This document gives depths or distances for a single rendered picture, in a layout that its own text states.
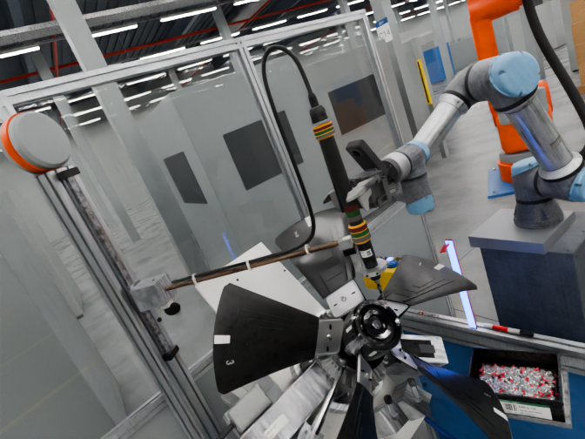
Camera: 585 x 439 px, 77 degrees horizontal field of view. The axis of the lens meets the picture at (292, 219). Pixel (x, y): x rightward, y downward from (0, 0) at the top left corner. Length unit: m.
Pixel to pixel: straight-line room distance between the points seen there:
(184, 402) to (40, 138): 0.86
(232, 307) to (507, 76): 0.89
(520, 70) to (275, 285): 0.89
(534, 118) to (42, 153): 1.31
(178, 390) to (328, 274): 0.63
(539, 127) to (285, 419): 1.02
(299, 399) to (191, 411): 0.51
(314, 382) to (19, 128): 0.94
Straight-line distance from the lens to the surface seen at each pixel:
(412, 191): 1.04
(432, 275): 1.09
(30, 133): 1.14
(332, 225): 1.01
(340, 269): 0.95
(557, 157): 1.33
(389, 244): 2.15
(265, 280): 1.15
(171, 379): 1.29
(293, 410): 0.93
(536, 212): 1.51
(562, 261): 1.47
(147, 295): 1.12
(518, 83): 1.17
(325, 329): 0.87
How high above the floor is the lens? 1.72
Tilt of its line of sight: 16 degrees down
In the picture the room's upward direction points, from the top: 22 degrees counter-clockwise
